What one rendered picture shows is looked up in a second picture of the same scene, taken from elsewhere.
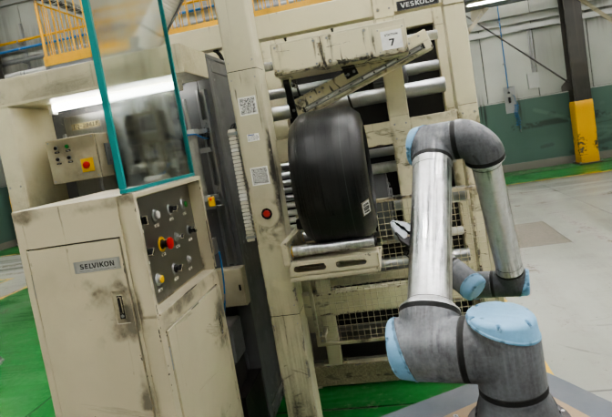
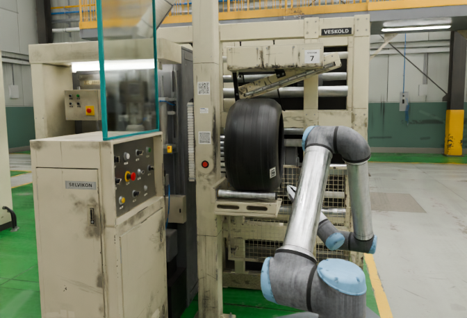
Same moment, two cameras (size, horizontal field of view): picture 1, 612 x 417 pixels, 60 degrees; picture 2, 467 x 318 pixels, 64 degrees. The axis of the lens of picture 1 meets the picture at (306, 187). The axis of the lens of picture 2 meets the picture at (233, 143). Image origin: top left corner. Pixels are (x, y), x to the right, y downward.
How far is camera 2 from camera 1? 0.13 m
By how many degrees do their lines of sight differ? 3
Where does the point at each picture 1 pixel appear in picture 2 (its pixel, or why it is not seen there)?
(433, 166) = (317, 156)
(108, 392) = (75, 271)
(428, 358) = (287, 290)
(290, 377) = (203, 278)
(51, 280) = (48, 189)
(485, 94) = (386, 94)
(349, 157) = (266, 136)
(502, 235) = (360, 210)
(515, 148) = (401, 137)
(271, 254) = (204, 192)
